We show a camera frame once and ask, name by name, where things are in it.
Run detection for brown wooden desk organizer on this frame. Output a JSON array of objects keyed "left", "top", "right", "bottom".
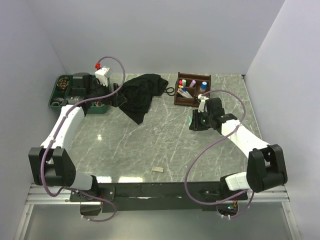
[{"left": 174, "top": 72, "right": 212, "bottom": 107}]

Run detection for pink brown rolled tie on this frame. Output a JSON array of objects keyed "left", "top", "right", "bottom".
[{"left": 94, "top": 100, "right": 104, "bottom": 107}]

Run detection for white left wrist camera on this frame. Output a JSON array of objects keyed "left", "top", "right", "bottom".
[{"left": 94, "top": 62, "right": 112, "bottom": 87}]

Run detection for green compartment tray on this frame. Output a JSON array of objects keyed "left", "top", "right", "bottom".
[{"left": 49, "top": 72, "right": 111, "bottom": 111}]

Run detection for peach cap white marker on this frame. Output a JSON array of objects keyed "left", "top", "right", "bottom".
[{"left": 177, "top": 90, "right": 192, "bottom": 99}]

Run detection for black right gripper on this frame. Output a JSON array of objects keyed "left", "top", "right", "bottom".
[{"left": 189, "top": 109, "right": 214, "bottom": 131}]

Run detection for aluminium frame rail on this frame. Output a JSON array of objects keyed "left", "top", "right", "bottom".
[{"left": 26, "top": 181, "right": 290, "bottom": 205}]

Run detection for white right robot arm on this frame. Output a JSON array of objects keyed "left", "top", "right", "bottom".
[{"left": 189, "top": 94, "right": 288, "bottom": 199}]

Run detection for light blue cap marker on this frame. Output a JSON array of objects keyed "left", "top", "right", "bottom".
[{"left": 180, "top": 87, "right": 193, "bottom": 98}]

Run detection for green correction tape dispenser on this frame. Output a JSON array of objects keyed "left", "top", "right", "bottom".
[{"left": 187, "top": 116, "right": 193, "bottom": 126}]

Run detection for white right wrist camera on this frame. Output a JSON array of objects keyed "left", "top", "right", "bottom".
[{"left": 197, "top": 94, "right": 209, "bottom": 113}]

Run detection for black base crossbar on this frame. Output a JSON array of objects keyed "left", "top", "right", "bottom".
[{"left": 69, "top": 182, "right": 249, "bottom": 213}]

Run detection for green pastel highlighter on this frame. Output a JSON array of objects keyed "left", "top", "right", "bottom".
[{"left": 181, "top": 79, "right": 187, "bottom": 87}]

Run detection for blue correction tape roll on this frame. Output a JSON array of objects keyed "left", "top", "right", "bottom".
[{"left": 200, "top": 81, "right": 208, "bottom": 90}]

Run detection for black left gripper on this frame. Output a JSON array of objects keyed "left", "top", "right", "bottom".
[{"left": 87, "top": 77, "right": 127, "bottom": 107}]

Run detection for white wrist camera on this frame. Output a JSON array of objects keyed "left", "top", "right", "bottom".
[
  {"left": 94, "top": 62, "right": 112, "bottom": 87},
  {"left": 197, "top": 94, "right": 209, "bottom": 113}
]

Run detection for brown patterned rolled tie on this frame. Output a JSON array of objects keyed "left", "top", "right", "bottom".
[{"left": 56, "top": 77, "right": 70, "bottom": 92}]

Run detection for grey rolled tie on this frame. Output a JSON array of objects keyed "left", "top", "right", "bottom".
[{"left": 50, "top": 97, "right": 64, "bottom": 107}]

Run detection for purple pastel highlighter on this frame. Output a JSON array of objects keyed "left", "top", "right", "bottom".
[{"left": 189, "top": 79, "right": 197, "bottom": 88}]

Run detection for beige eraser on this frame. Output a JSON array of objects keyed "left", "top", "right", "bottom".
[{"left": 151, "top": 166, "right": 164, "bottom": 173}]

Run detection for black drawstring shorts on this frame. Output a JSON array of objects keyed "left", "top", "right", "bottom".
[{"left": 119, "top": 73, "right": 175, "bottom": 125}]

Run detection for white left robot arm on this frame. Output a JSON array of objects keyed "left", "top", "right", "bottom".
[{"left": 28, "top": 67, "right": 122, "bottom": 201}]

